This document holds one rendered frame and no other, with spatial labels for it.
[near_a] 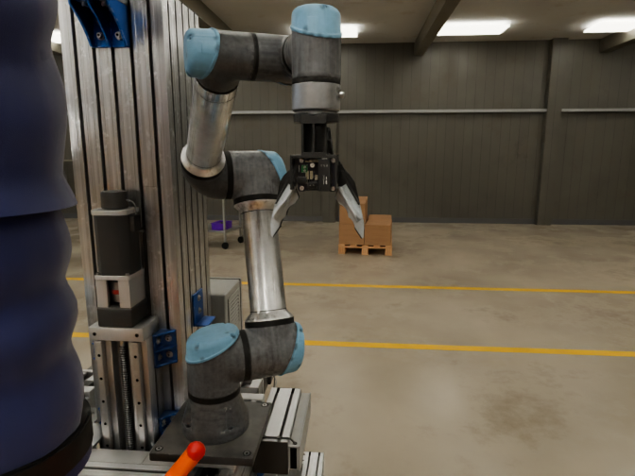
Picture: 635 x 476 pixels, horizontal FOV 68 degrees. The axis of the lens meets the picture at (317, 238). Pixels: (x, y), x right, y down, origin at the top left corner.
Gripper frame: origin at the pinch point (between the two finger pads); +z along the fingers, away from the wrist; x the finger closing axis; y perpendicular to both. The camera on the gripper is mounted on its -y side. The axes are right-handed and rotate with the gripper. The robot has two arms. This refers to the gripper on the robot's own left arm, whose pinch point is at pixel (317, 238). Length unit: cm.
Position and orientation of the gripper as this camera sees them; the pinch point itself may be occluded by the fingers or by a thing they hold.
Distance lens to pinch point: 78.7
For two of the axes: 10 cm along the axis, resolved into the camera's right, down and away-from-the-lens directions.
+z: 0.0, 9.8, 1.8
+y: -0.9, 1.8, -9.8
